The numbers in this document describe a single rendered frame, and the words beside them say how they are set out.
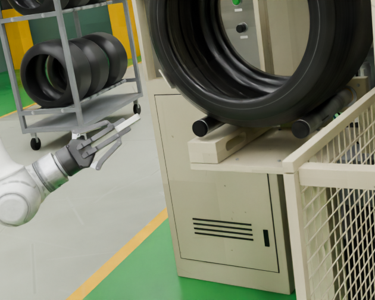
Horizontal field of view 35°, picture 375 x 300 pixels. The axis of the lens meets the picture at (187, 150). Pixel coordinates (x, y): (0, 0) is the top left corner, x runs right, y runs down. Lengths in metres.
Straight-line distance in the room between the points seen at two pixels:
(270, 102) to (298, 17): 0.41
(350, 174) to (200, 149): 0.75
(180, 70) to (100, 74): 4.08
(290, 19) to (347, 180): 0.97
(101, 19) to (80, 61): 6.93
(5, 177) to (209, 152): 0.52
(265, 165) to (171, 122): 1.01
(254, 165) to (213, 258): 1.14
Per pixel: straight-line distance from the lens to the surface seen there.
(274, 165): 1.52
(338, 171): 0.90
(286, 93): 1.43
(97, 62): 5.60
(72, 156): 1.56
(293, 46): 1.81
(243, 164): 1.55
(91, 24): 12.34
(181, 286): 2.71
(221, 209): 2.49
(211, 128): 1.59
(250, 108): 1.48
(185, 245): 2.68
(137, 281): 2.82
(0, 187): 1.39
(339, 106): 1.64
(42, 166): 1.56
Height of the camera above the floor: 1.28
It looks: 16 degrees down
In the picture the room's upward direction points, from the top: 9 degrees counter-clockwise
